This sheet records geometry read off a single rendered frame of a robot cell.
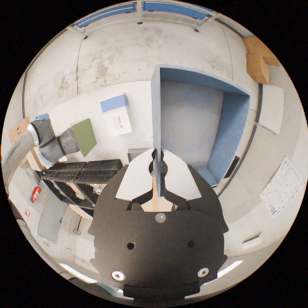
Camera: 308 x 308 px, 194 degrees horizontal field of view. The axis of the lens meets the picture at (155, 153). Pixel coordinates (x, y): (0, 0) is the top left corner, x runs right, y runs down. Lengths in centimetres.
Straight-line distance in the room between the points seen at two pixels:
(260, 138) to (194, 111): 264
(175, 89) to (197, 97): 4
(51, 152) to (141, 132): 51
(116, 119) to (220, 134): 42
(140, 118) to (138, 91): 15
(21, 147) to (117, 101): 47
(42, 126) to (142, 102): 52
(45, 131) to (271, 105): 300
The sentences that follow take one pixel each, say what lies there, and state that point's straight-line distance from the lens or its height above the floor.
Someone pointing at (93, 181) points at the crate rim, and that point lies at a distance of 57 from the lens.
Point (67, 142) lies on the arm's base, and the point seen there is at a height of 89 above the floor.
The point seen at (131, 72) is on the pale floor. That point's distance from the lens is 129.
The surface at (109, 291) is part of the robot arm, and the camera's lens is 28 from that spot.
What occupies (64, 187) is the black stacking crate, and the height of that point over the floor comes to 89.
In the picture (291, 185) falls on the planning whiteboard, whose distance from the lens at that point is 269.
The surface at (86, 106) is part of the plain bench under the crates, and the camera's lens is 64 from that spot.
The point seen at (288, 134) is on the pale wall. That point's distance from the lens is 259.
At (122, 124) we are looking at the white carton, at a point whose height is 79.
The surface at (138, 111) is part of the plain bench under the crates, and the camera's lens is 53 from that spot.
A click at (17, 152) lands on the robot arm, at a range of 47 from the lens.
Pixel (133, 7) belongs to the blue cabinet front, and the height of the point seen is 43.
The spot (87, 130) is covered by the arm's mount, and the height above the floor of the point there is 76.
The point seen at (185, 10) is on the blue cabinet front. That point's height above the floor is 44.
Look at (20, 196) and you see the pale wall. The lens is 354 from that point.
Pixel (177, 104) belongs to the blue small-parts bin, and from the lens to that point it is 16.
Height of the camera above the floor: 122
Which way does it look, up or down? 57 degrees down
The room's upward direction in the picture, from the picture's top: 170 degrees clockwise
